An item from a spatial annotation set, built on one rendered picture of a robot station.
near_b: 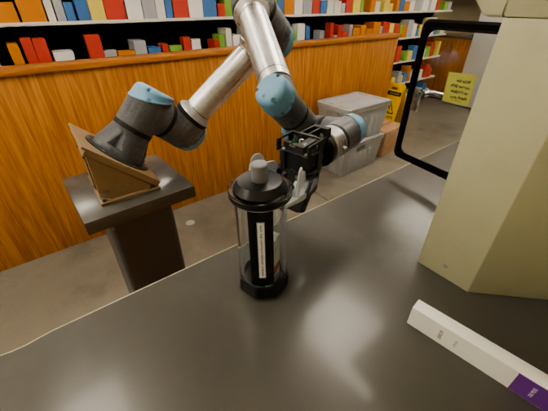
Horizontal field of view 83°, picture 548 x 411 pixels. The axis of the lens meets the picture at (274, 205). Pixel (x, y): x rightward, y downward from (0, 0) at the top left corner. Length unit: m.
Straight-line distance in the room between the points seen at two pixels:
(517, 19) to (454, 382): 0.53
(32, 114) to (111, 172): 1.29
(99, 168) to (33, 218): 1.52
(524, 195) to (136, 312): 0.70
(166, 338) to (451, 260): 0.57
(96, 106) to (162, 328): 1.78
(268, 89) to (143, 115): 0.45
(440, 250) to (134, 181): 0.82
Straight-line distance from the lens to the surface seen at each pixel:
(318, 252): 0.74
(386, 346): 0.61
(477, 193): 0.65
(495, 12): 0.61
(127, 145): 1.00
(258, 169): 0.48
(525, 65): 0.59
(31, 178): 2.34
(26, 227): 2.48
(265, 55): 0.75
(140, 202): 0.98
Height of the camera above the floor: 1.43
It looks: 34 degrees down
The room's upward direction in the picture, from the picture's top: straight up
